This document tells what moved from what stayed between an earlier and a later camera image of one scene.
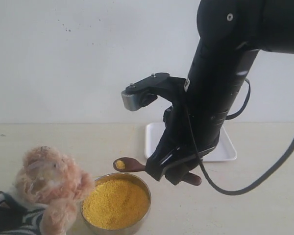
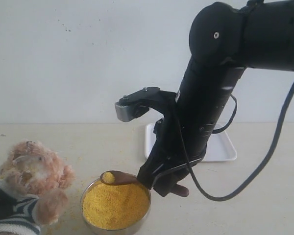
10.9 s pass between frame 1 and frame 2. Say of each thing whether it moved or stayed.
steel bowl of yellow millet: stayed
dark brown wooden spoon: moved
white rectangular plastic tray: stayed
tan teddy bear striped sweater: moved
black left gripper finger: moved
